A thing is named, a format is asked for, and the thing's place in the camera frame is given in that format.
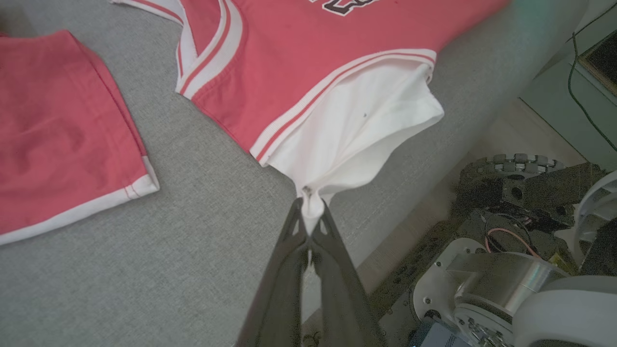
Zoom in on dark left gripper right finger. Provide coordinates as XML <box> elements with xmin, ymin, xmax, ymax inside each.
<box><xmin>311</xmin><ymin>200</ymin><xmax>386</xmax><ymax>347</ymax></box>

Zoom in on thin black cable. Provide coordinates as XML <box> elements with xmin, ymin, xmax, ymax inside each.
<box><xmin>567</xmin><ymin>2</ymin><xmax>617</xmax><ymax>151</ymax></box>

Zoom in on dark framed panel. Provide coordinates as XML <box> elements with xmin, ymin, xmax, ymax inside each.
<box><xmin>577</xmin><ymin>30</ymin><xmax>617</xmax><ymax>97</ymax></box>

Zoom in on thin red wire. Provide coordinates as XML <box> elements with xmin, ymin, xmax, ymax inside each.
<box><xmin>484</xmin><ymin>227</ymin><xmax>541</xmax><ymax>259</ymax></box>

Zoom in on black robot wheeled base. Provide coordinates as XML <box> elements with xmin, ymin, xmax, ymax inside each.
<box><xmin>376</xmin><ymin>153</ymin><xmax>610</xmax><ymax>347</ymax></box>

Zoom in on red white sports jersey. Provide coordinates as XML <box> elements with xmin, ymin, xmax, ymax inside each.
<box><xmin>110</xmin><ymin>0</ymin><xmax>511</xmax><ymax>237</ymax></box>

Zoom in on white grey robot waist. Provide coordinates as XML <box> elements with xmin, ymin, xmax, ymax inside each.
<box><xmin>412</xmin><ymin>171</ymin><xmax>617</xmax><ymax>347</ymax></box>

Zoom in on red shorts white hem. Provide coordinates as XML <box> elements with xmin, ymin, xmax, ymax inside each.
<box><xmin>0</xmin><ymin>30</ymin><xmax>161</xmax><ymax>246</ymax></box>

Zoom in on large grey sofa seat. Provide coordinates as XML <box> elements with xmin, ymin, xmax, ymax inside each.
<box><xmin>0</xmin><ymin>0</ymin><xmax>589</xmax><ymax>347</ymax></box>

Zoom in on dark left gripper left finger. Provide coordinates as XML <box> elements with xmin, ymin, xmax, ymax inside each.
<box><xmin>235</xmin><ymin>198</ymin><xmax>309</xmax><ymax>347</ymax></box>

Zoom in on pale green side cabinet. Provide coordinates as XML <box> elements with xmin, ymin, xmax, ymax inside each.
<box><xmin>520</xmin><ymin>0</ymin><xmax>617</xmax><ymax>172</ymax></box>

